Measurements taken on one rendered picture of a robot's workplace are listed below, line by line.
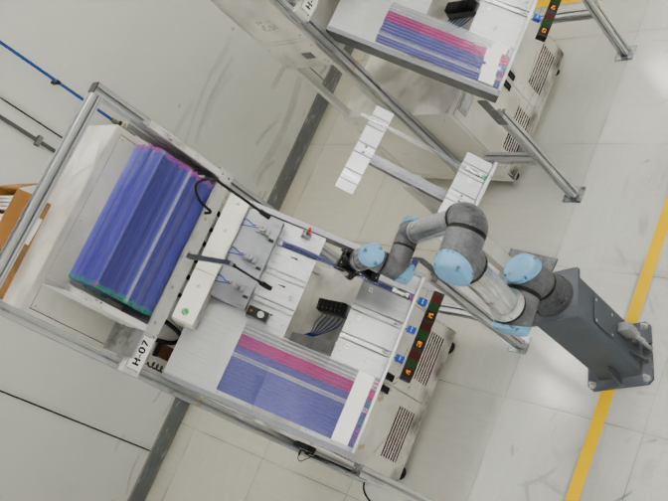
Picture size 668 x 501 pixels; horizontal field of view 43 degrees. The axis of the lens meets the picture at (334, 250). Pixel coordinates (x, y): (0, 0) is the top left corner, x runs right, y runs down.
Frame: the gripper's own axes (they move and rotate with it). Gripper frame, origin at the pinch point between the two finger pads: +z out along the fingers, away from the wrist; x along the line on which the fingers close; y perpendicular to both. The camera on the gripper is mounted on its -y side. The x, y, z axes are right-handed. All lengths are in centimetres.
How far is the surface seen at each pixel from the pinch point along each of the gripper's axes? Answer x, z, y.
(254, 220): -2.6, 4.3, 37.3
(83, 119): -1, -19, 101
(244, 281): 19.3, 2.9, 31.8
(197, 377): 55, 9, 32
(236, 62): -120, 165, 70
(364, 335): 19.2, -3.2, -13.9
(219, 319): 34.0, 9.5, 33.4
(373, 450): 51, 42, -48
